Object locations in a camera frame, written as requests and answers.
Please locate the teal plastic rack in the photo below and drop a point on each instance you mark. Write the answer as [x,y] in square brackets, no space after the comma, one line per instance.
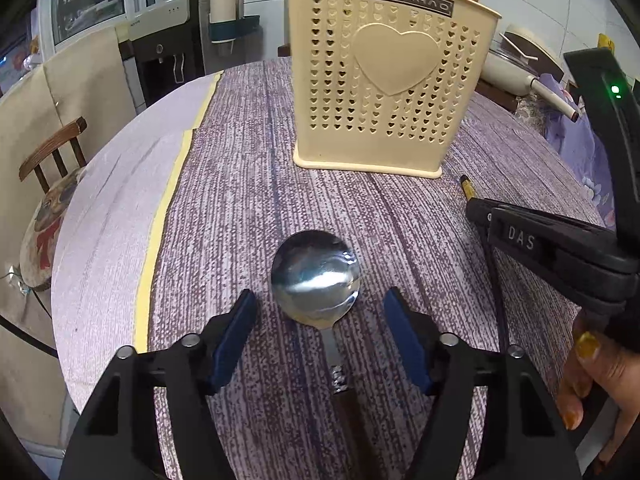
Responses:
[242,27]

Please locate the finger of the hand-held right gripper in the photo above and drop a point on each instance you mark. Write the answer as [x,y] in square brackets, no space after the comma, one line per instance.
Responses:
[479,209]
[560,260]

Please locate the beige cloth cover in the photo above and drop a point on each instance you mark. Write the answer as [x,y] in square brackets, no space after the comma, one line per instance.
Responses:
[20,160]

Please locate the white and black water dispenser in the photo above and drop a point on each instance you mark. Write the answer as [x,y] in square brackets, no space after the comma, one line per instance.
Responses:
[165,25]

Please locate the yellow packet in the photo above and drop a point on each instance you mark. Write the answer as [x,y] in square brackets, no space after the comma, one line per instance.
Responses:
[606,43]

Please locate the wooden chair with printed cushion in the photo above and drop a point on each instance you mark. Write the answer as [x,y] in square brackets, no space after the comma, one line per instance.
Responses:
[45,220]

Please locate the yellow tape strip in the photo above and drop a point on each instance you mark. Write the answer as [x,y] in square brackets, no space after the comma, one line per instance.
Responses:
[150,260]

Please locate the purple floral cloth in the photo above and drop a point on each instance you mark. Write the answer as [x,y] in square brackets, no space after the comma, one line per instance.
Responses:
[575,145]

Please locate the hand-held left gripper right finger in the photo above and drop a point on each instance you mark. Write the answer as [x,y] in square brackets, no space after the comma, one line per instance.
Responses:
[407,345]

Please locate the person's right hand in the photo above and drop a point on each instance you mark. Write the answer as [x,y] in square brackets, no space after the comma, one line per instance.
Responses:
[600,375]

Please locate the black chopstick with gold band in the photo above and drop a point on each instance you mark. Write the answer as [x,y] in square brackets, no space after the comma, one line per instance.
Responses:
[467,186]

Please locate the cream perforated utensil holder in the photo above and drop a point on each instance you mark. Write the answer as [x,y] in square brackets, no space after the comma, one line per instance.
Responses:
[325,110]

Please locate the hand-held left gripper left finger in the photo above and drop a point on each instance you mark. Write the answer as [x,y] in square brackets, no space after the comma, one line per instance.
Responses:
[235,345]

